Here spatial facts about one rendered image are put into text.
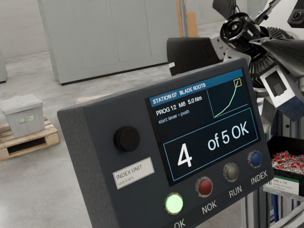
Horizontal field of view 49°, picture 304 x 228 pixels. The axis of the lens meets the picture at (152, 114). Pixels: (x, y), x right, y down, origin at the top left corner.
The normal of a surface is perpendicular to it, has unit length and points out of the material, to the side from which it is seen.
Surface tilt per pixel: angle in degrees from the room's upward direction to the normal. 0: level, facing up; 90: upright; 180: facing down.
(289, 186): 90
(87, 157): 90
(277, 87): 50
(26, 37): 90
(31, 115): 95
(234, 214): 0
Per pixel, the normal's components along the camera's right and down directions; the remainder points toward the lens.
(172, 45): -0.75, 0.08
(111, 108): 0.52, -0.05
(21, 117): 0.49, 0.32
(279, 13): -0.70, -0.38
